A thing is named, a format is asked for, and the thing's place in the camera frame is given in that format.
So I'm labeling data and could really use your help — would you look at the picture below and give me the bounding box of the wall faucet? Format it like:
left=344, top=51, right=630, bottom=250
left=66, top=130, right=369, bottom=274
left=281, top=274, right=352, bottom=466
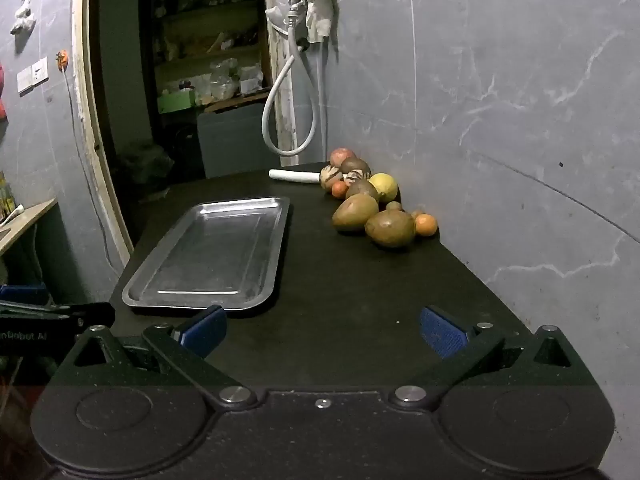
left=284, top=0, right=309, bottom=28

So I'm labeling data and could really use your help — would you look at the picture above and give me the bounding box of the dark sack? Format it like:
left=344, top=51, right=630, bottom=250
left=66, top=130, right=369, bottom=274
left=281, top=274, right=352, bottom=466
left=116, top=141, right=175, bottom=192

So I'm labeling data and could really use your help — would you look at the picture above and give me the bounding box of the white wall ornament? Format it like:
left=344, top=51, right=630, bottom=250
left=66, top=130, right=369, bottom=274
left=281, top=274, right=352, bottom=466
left=10, top=0, right=37, bottom=36

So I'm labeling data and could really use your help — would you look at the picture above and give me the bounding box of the white light switch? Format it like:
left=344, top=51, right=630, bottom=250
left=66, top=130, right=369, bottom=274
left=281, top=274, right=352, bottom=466
left=16, top=57, right=49, bottom=97

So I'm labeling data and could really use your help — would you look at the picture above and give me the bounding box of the curved door frame edge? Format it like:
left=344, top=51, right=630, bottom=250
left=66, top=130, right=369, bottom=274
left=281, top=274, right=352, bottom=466
left=71, top=0, right=136, bottom=261

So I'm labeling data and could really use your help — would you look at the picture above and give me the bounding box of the small green-brown mango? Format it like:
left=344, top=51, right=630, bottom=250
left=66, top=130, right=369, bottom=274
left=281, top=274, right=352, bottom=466
left=345, top=180, right=379, bottom=202

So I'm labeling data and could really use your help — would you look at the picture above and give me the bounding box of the thin dark wall cable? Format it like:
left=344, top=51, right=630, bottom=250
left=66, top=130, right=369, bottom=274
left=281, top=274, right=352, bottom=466
left=62, top=67, right=113, bottom=266

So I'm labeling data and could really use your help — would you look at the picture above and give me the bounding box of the cluttered wooden shelf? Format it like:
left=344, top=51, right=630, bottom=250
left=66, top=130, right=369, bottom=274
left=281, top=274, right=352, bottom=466
left=139, top=0, right=274, bottom=116

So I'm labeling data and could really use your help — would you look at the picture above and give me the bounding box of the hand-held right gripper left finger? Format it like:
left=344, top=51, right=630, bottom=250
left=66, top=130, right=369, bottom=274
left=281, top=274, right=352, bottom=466
left=55, top=304, right=256, bottom=410

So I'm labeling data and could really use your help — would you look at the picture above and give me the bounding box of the rectangular metal tray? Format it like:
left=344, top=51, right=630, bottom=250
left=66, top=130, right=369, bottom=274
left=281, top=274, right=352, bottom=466
left=121, top=196, right=291, bottom=317

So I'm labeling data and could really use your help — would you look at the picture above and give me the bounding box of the white flexible hose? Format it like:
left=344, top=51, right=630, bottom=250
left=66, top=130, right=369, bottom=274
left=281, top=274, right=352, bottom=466
left=261, top=35, right=319, bottom=157

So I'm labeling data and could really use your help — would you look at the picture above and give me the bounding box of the white hose on wall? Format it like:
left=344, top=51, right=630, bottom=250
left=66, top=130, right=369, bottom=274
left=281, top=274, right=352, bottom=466
left=262, top=0, right=302, bottom=167

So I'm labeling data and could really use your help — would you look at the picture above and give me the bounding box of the yellow lemon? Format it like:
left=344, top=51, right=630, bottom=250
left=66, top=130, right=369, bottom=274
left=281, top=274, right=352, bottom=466
left=368, top=173, right=399, bottom=204

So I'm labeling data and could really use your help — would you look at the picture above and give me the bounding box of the white crumpled cloth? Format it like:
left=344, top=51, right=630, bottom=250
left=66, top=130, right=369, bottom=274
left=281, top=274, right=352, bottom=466
left=306, top=0, right=337, bottom=45

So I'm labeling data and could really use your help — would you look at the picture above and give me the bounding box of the green box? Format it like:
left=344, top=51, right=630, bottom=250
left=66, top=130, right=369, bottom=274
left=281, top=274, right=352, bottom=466
left=156, top=90, right=197, bottom=114

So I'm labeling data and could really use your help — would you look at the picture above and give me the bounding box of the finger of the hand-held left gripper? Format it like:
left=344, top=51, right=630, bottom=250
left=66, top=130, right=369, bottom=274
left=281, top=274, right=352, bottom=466
left=0, top=283, right=49, bottom=306
left=0, top=301, right=117, bottom=334

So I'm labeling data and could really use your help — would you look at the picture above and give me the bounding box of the wooden side table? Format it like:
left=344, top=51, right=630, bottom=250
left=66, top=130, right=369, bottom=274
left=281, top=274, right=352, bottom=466
left=0, top=198, right=57, bottom=257

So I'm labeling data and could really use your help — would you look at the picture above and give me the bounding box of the thin wall pipe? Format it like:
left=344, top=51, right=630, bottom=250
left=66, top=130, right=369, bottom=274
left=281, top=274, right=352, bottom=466
left=321, top=42, right=329, bottom=150

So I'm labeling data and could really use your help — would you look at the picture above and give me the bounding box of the grey cabinet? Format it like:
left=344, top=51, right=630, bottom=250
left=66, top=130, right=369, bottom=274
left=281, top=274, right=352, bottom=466
left=196, top=101, right=282, bottom=179

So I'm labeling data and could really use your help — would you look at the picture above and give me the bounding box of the large green-brown mango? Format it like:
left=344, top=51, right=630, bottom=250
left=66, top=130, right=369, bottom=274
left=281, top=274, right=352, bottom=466
left=364, top=210, right=417, bottom=249

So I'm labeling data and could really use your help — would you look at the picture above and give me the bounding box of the white plastic tube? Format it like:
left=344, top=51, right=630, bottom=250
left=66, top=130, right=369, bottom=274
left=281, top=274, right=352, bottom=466
left=269, top=169, right=323, bottom=184

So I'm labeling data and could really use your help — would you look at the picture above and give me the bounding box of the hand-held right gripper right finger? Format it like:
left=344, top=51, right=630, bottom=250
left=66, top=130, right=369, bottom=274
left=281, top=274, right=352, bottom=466
left=389, top=305, right=597, bottom=409

